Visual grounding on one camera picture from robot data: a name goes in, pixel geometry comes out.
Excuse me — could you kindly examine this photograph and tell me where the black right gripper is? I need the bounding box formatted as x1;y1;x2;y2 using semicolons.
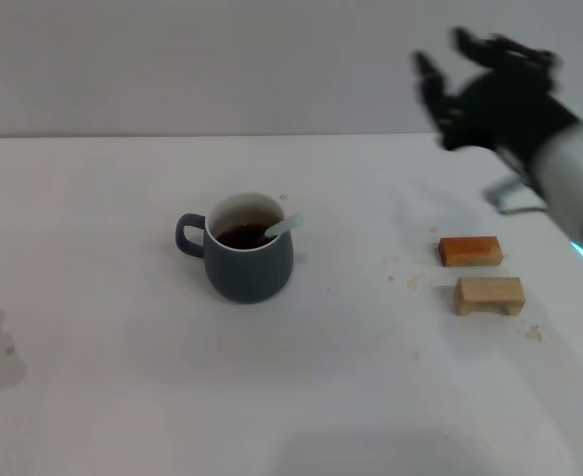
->
411;25;583;173

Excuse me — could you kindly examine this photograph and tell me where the metal spoon with blue handle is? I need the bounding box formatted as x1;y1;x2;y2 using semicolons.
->
264;212;306;240

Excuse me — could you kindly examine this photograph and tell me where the dark grey ceramic coffee mug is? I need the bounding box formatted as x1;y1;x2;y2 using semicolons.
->
175;191;295;303

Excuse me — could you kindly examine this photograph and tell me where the brown stained wooden block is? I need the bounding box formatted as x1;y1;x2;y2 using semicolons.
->
438;235;503;269

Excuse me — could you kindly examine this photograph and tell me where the light notched wooden block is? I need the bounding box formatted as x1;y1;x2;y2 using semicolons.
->
452;276;526;317

